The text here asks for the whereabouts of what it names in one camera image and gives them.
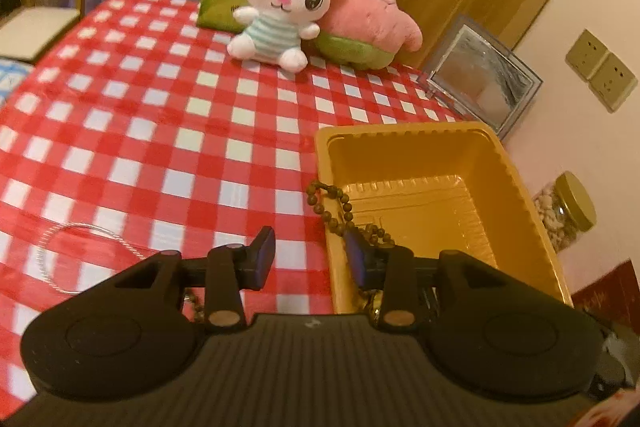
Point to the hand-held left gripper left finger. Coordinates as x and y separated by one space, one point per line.
265 252

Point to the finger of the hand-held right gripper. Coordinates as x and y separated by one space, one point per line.
612 372

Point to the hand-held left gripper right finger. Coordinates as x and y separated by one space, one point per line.
356 257

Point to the gold plastic tray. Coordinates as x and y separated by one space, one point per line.
425 167

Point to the dark red packaging pouch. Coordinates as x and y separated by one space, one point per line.
610 287

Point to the cashew jar with gold lid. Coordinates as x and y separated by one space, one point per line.
560 212

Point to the silver twisted bangle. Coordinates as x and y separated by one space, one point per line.
85 225

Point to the red checked tablecloth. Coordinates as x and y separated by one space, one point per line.
125 132

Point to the pink starfish plush toy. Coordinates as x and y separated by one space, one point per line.
370 7

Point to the light blue cloth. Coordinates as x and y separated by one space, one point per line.
12 79

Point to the gold wall socket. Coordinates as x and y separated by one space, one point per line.
615 82
587 54

